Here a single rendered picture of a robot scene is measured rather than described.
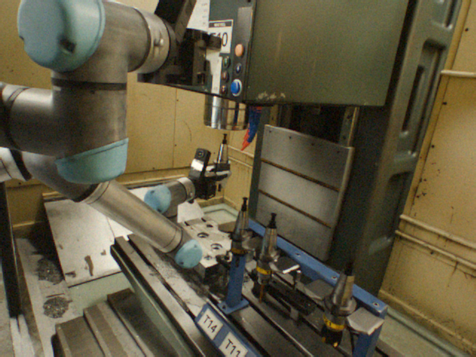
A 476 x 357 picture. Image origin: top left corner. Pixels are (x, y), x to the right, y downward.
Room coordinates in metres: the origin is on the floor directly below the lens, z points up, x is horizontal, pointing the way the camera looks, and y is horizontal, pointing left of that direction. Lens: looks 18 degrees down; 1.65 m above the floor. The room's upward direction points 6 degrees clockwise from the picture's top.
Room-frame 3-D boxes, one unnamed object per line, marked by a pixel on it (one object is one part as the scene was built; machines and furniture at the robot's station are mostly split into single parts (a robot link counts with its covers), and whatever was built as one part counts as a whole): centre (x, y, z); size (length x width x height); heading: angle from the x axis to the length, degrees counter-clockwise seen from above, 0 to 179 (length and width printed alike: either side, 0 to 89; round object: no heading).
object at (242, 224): (0.80, -0.03, 1.26); 0.04 x 0.04 x 0.07
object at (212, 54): (0.59, 0.06, 1.67); 0.09 x 0.03 x 0.06; 161
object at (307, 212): (1.39, -0.28, 1.16); 0.48 x 0.05 x 0.51; 41
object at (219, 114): (1.10, 0.06, 1.52); 0.16 x 0.16 x 0.12
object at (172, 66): (0.49, 0.11, 1.67); 0.12 x 0.08 x 0.09; 161
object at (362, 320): (0.51, -0.28, 1.21); 0.07 x 0.05 x 0.01; 131
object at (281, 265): (0.68, -0.14, 1.21); 0.07 x 0.05 x 0.01; 131
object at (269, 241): (0.72, -0.10, 1.26); 0.04 x 0.04 x 0.07
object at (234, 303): (0.88, -0.04, 1.05); 0.10 x 0.05 x 0.30; 131
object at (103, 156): (0.35, 0.18, 1.57); 0.11 x 0.08 x 0.11; 82
